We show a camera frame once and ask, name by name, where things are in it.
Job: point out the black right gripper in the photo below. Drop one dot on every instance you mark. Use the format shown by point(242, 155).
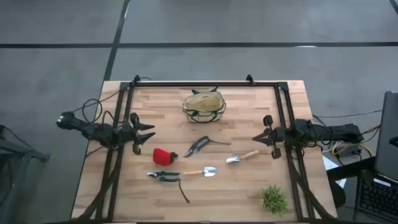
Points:
point(276, 134)

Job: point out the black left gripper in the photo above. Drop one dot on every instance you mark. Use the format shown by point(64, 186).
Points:
point(127, 133)

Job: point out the red spray bottle black cap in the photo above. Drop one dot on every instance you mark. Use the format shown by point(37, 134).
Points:
point(161, 156)

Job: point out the black pruning shears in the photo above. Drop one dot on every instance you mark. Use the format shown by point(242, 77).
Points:
point(197, 145)

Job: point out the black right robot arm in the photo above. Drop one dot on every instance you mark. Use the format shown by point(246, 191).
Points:
point(326, 130)

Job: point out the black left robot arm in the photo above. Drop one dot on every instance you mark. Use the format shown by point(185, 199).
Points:
point(93, 130)

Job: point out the green artificial plant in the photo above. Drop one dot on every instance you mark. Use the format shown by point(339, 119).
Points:
point(274, 199)

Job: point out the white paper sheet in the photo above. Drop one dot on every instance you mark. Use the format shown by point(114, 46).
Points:
point(329, 163)

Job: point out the grey power box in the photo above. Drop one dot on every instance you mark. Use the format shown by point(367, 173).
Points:
point(349, 150)

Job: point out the grey laptop screen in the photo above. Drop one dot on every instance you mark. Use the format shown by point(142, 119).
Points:
point(387, 137)

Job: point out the grey metal stand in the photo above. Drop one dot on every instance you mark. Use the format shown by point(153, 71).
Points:
point(18, 152)

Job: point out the black keyboard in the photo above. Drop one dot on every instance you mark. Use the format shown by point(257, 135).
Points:
point(377, 196)

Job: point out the black metal table frame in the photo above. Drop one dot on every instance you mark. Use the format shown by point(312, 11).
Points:
point(202, 84)

